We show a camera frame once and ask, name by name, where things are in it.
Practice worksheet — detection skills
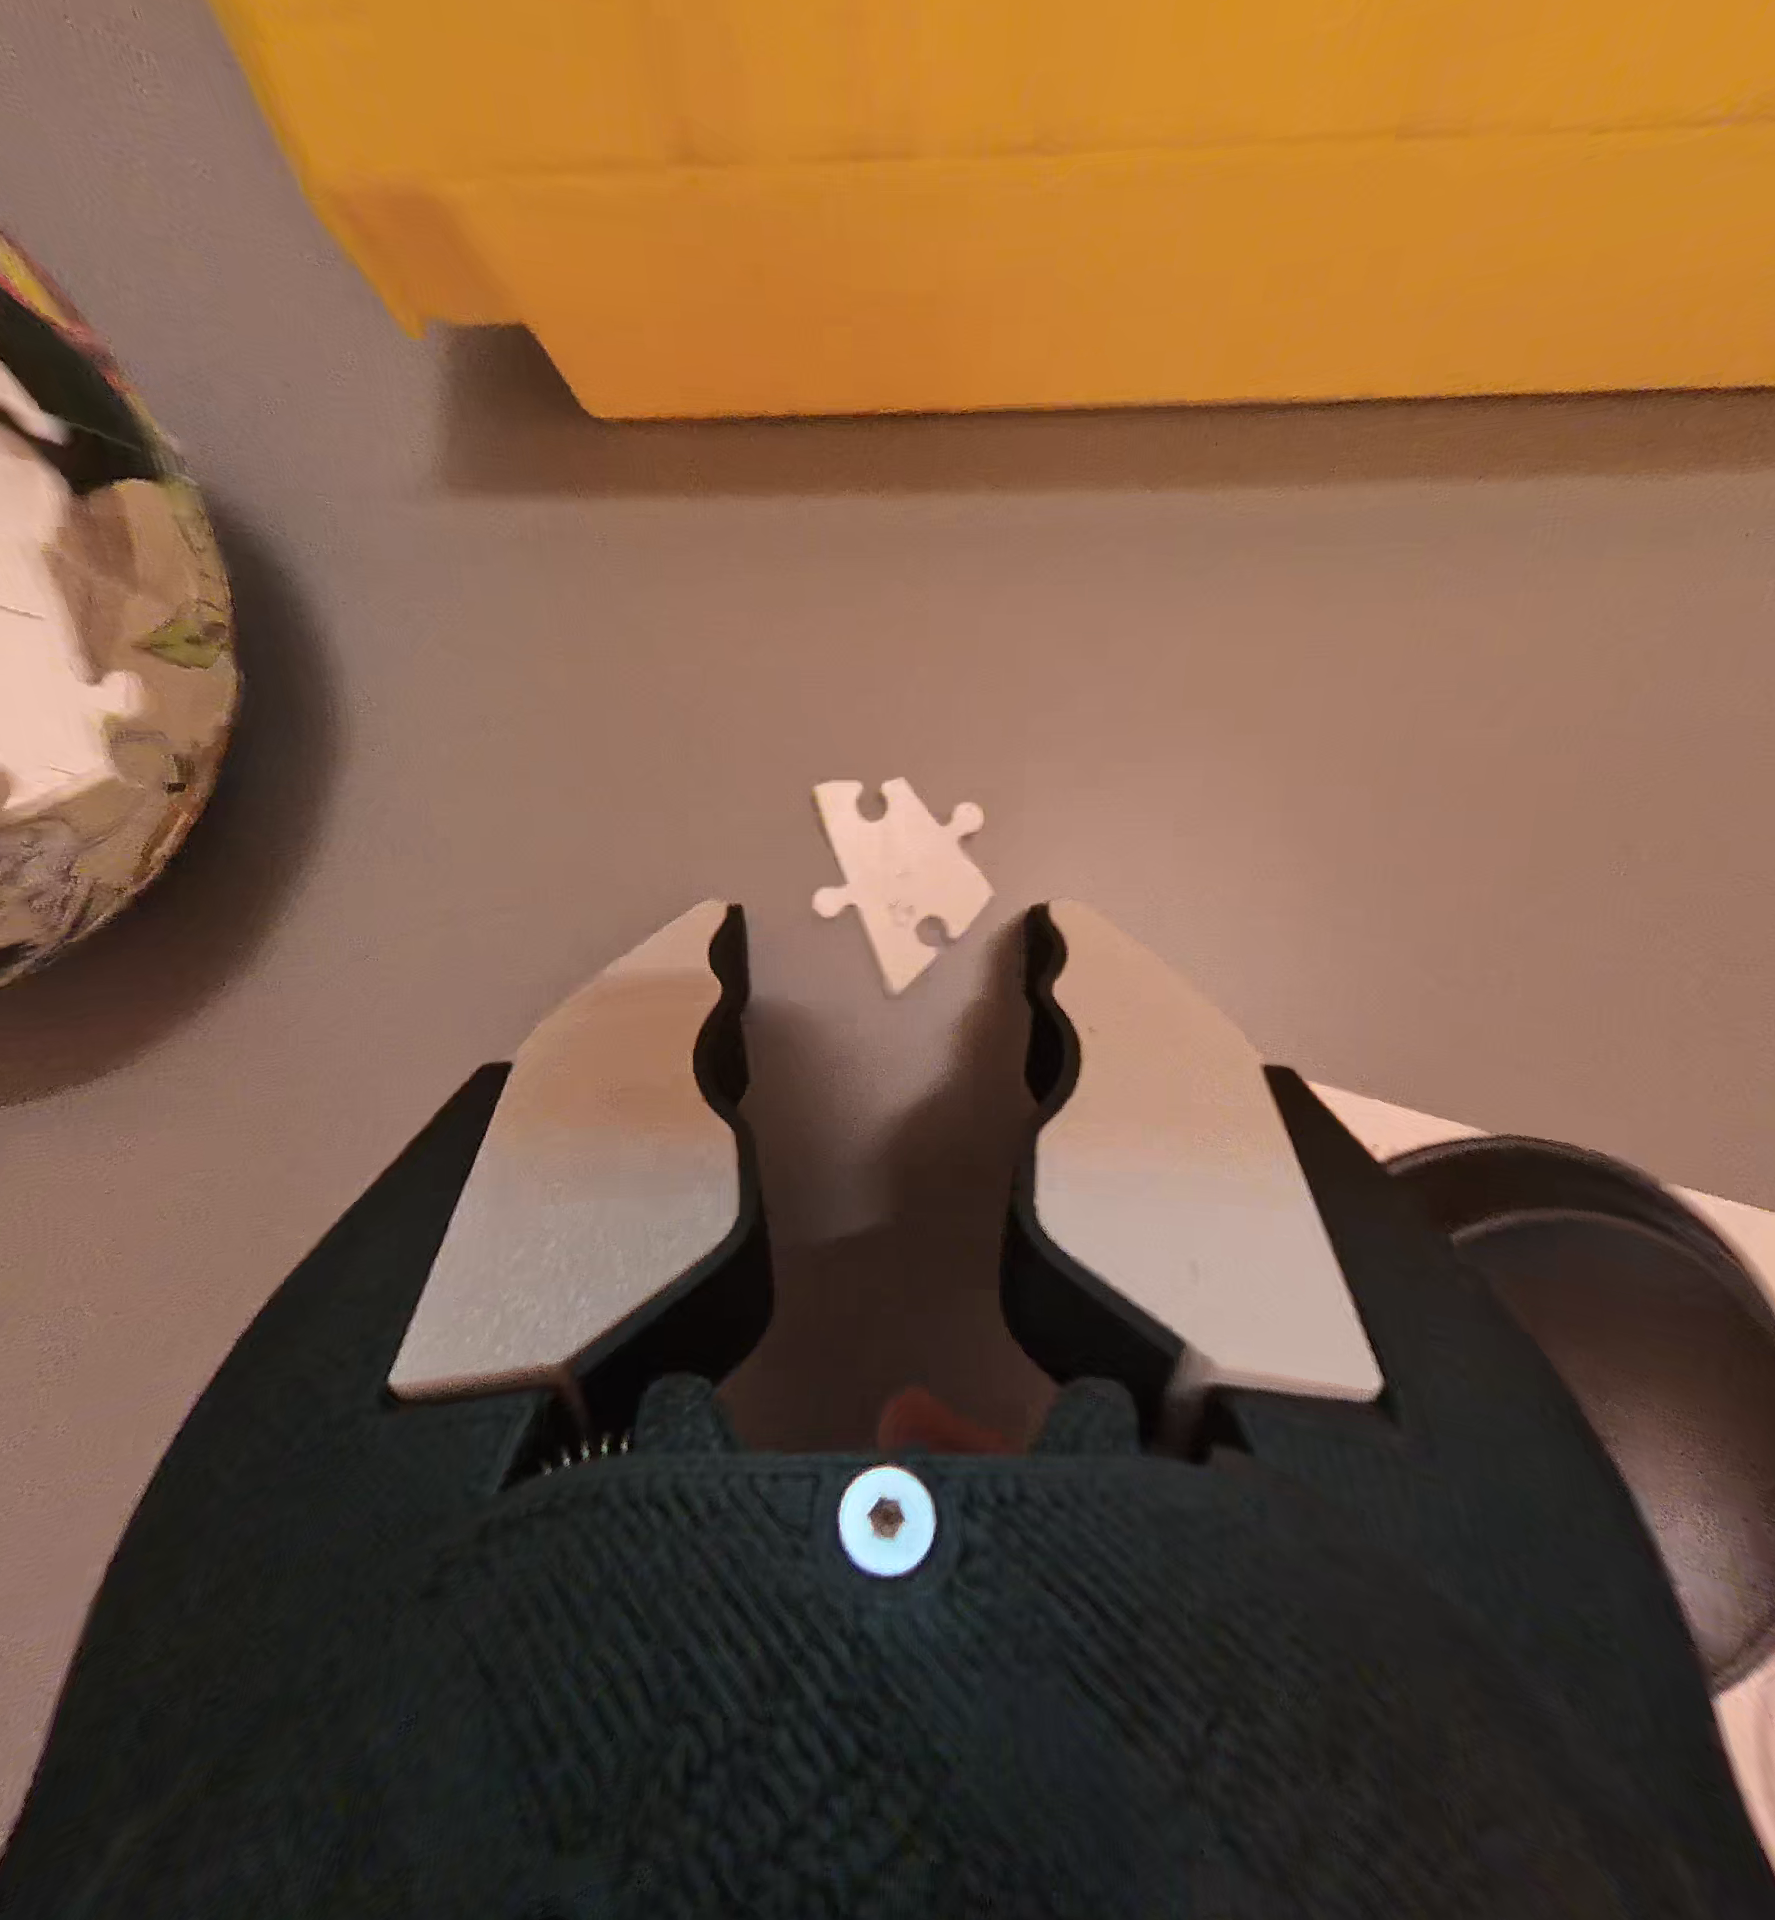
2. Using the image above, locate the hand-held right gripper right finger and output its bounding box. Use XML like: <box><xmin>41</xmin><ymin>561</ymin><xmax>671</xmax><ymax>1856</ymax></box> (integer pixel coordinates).
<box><xmin>997</xmin><ymin>897</ymin><xmax>1383</xmax><ymax>1408</ymax></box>

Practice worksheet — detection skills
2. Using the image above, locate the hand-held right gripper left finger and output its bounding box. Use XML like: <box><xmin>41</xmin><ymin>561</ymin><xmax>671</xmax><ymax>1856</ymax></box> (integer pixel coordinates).
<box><xmin>384</xmin><ymin>897</ymin><xmax>769</xmax><ymax>1405</ymax></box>

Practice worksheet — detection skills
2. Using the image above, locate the white jigsaw piece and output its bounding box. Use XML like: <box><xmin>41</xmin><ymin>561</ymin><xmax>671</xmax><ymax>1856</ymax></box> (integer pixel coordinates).
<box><xmin>808</xmin><ymin>777</ymin><xmax>997</xmax><ymax>994</ymax></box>

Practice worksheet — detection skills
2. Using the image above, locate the colourful puzzle ball shell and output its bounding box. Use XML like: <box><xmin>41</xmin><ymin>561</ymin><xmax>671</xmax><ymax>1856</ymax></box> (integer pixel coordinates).
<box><xmin>0</xmin><ymin>157</ymin><xmax>246</xmax><ymax>996</ymax></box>

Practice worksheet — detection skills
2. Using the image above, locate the black round ball stand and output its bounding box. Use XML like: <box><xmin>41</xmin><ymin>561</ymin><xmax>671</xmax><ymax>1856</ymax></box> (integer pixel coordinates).
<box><xmin>1377</xmin><ymin>1132</ymin><xmax>1775</xmax><ymax>1697</ymax></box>

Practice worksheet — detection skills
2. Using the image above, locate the large yellow plastic bin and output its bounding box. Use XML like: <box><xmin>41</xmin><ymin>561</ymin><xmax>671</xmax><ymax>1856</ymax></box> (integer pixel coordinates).
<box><xmin>209</xmin><ymin>0</ymin><xmax>1775</xmax><ymax>423</ymax></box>

